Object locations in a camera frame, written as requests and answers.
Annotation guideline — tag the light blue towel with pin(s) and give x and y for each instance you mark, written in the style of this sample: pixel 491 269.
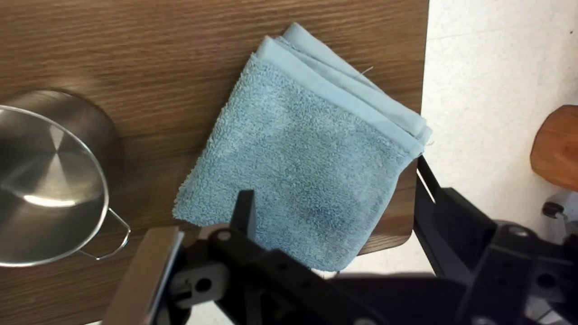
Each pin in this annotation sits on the light blue towel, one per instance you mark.
pixel 300 155

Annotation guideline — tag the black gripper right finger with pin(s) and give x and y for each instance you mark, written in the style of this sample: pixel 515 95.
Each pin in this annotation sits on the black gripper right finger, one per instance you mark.
pixel 453 222

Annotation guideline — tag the small stainless steel pot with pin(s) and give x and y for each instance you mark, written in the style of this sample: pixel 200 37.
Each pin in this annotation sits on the small stainless steel pot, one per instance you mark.
pixel 47 180

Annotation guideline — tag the grey chair base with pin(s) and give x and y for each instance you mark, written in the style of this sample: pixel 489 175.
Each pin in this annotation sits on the grey chair base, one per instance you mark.
pixel 556 213

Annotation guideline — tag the brown wooden chair seat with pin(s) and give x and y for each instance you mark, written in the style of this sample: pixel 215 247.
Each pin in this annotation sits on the brown wooden chair seat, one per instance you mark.
pixel 556 146

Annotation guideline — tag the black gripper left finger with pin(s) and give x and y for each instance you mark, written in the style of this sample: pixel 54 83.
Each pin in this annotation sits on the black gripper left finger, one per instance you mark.
pixel 242 209

